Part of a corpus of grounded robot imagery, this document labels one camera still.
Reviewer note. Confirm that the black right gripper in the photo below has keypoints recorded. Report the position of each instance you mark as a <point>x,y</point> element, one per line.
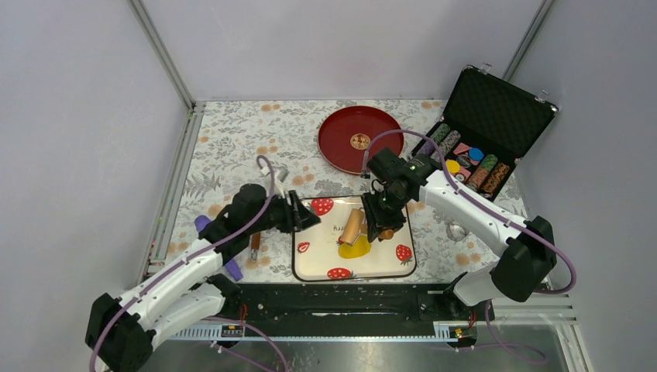
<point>375,219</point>

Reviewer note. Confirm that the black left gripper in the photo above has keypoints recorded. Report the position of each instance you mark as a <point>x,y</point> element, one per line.
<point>297,216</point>

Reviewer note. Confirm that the wooden dough roller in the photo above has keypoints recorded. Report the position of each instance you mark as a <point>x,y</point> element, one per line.
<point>356,227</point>

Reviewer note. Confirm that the yellow dough piece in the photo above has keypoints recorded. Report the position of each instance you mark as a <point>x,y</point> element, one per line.
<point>359,248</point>

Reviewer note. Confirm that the strawberry print rectangular tray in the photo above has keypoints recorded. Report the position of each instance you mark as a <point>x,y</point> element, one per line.
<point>337,249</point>

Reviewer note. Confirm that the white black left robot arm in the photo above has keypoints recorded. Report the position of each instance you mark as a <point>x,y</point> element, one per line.
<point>124,331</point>

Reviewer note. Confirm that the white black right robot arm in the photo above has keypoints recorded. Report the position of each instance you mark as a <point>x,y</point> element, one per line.
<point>525,258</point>

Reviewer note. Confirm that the clear tape roll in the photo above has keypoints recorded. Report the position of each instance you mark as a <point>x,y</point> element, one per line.
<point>456,232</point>

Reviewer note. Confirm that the floral tablecloth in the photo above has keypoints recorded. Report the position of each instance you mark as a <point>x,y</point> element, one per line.
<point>232,134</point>

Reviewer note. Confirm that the purple cylindrical tool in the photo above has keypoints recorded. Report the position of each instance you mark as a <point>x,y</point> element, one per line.
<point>231,267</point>

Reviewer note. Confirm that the yellow poker chip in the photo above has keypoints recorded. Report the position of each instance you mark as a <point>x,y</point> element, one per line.
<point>452,166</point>

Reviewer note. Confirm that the round red lacquer tray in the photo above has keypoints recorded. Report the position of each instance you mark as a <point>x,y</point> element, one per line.
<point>345,135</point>

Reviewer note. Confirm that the blue poker chip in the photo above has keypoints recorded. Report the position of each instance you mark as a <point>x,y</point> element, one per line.
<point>475,155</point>

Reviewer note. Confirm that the black poker chip case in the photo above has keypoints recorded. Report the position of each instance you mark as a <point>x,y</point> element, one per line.
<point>502,120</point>

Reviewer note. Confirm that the metal scraper wooden handle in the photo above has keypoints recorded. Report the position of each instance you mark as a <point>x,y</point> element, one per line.
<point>255,243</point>

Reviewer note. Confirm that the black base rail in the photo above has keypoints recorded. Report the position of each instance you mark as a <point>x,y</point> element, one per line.
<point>347,310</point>

